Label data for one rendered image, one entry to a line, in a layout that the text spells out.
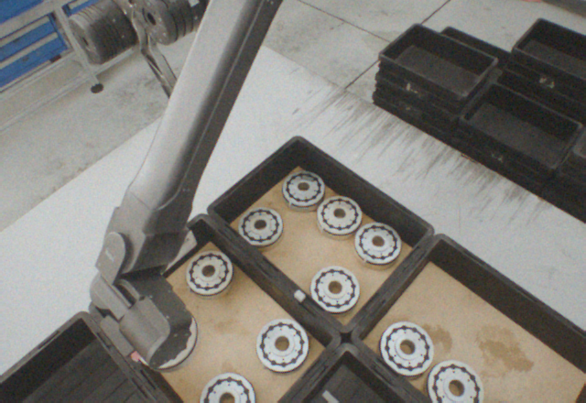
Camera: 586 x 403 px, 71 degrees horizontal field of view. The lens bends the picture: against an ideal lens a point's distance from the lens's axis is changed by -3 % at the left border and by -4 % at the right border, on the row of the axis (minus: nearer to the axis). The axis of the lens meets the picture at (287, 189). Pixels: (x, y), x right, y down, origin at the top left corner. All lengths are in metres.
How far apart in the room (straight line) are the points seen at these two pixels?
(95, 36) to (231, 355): 1.07
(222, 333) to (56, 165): 1.81
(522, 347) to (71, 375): 0.90
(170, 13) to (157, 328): 0.75
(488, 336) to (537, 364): 0.10
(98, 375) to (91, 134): 1.82
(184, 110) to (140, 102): 2.24
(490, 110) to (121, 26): 1.51
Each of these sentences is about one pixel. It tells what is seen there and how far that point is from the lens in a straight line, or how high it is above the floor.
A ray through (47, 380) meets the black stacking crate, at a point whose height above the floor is 0.83.
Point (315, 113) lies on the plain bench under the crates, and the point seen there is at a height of 0.70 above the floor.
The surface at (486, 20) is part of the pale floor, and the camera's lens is 3.33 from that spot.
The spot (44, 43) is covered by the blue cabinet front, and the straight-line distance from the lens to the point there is 2.62.
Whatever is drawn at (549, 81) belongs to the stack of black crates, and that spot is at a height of 0.52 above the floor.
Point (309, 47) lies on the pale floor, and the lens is 2.86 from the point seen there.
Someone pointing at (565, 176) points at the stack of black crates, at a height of 0.48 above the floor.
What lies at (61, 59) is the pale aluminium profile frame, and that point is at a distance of 2.68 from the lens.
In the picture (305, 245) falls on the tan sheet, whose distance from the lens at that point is 0.97.
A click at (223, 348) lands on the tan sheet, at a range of 0.91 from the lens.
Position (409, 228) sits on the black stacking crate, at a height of 0.89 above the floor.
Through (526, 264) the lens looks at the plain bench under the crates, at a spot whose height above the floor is 0.70.
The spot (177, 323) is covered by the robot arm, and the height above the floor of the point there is 1.25.
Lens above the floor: 1.69
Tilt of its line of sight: 55 degrees down
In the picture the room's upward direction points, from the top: 4 degrees counter-clockwise
